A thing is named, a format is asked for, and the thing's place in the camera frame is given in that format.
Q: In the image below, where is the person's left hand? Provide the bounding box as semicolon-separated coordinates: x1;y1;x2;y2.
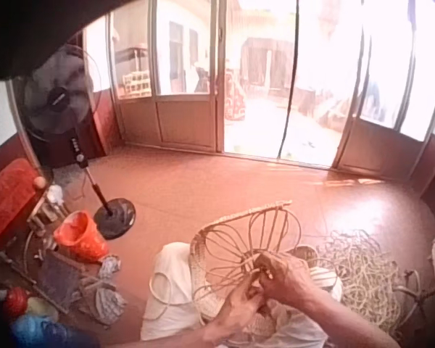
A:
202;278;270;346

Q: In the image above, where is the person's right hand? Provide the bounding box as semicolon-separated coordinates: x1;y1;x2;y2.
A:
252;251;315;313

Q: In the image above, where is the unfinished woven rattan basket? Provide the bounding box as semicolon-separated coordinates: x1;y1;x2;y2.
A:
188;199;344;342

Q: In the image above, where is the white cloth sack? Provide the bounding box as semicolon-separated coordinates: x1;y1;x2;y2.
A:
140;241;343;348

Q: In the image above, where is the white rattan strand loop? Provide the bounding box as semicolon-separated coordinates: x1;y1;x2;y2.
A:
142;270;178;321

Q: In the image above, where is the pile of loose rattan strands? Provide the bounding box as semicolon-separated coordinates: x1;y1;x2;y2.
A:
315;228;423;339

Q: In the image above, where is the crumpled patterned cloth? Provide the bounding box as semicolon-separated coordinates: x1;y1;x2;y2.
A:
98;254;123;281

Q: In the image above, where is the grey rag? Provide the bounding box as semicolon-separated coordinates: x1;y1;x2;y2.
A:
78;278;128;326

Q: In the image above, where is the orange plastic bucket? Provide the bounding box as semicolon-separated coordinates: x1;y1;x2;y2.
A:
52;210;110;264

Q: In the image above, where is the dark framed board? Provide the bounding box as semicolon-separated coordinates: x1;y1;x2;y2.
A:
36;249;83;315

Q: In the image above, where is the blue plastic container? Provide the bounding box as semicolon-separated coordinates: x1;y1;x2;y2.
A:
9;313;97;348

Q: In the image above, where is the white plastic bottle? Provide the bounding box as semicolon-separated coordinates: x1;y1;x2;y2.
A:
46;183;65;208

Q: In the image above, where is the glass door panel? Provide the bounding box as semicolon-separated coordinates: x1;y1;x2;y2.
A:
107;0;223;154
331;0;435;182

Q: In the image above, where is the red round container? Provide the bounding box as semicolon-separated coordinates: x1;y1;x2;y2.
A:
0;286;33;320

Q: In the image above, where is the red cushioned seat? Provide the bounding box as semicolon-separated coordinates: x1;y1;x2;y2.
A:
0;157;41;252

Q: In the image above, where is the black standing fan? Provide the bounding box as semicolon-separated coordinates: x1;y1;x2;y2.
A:
20;44;137;241

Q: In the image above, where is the bent metal frame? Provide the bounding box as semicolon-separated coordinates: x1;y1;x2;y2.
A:
393;268;435;328

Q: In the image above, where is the black hanging cable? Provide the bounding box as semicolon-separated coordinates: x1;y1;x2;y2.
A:
278;0;301;161

